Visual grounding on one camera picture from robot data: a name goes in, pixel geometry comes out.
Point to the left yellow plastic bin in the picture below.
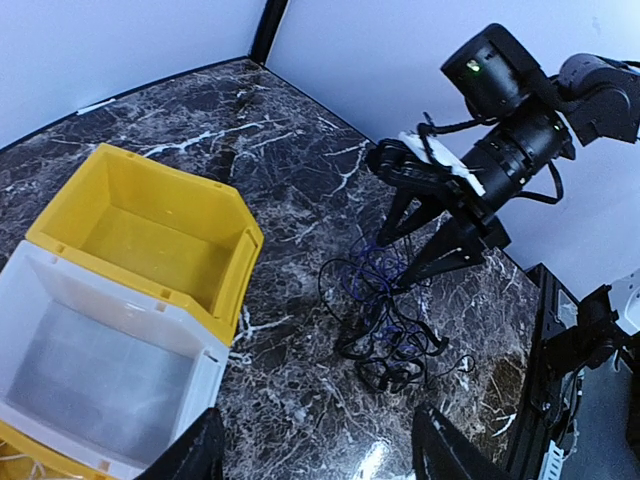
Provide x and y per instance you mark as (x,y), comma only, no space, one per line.
(25,458)

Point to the right yellow plastic bin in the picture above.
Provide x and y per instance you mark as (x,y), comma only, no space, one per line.
(180,238)

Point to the white slotted cable duct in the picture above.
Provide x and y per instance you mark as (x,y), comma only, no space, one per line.
(552,463)

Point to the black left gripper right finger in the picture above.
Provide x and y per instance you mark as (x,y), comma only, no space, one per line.
(441,451)

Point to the yellow plastic bin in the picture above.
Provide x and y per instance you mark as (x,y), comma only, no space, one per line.
(180,238)
(25,458)

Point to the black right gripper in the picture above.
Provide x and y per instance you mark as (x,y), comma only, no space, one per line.
(456,244)

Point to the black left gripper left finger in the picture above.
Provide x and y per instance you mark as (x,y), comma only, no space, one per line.
(197,454)

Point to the right black frame post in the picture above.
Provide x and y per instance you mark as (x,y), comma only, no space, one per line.
(267,29)

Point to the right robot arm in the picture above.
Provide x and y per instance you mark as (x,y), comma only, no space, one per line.
(521,121)

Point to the white plastic bin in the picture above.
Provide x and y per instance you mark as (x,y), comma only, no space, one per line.
(97,380)

